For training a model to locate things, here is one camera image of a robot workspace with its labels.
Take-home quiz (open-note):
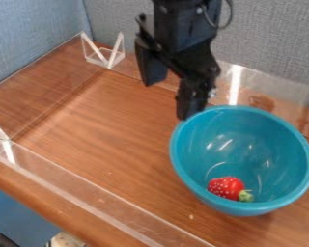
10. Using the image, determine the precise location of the blue plastic bowl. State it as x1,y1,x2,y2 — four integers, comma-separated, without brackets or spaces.
169,105,309,216

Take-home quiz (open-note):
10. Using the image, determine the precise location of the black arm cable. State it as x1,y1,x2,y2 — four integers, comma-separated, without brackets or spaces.
200,0,234,31

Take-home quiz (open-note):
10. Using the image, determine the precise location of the clear acrylic left barrier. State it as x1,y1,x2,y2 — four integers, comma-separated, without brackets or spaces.
0,30,84,83

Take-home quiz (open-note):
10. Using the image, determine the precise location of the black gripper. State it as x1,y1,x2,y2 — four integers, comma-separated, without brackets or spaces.
134,0,221,121

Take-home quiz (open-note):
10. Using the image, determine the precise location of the red toy strawberry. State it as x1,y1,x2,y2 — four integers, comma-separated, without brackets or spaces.
208,177,253,203

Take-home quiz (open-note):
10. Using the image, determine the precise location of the clear acrylic front barrier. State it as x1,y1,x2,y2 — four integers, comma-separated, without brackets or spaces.
0,127,213,247

